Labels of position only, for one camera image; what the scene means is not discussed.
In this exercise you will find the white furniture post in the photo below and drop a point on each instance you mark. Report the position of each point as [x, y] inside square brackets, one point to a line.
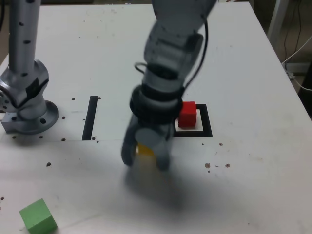
[276, 14]

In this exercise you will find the black tape strip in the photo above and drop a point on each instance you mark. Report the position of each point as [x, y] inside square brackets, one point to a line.
[89, 117]

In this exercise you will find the yellow cube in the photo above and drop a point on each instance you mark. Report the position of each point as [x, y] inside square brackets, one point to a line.
[145, 152]

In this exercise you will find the white power strip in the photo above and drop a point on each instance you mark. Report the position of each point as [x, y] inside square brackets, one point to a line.
[299, 68]

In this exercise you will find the green cube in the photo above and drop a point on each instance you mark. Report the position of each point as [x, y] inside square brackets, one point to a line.
[36, 215]

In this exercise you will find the black tape square outline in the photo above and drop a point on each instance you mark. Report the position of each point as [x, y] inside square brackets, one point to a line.
[206, 122]

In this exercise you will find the red cube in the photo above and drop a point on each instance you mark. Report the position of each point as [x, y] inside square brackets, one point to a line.
[187, 115]

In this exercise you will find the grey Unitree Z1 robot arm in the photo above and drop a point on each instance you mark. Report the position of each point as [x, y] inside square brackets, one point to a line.
[175, 29]

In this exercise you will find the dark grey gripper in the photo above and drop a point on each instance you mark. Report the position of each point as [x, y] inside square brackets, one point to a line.
[156, 126]

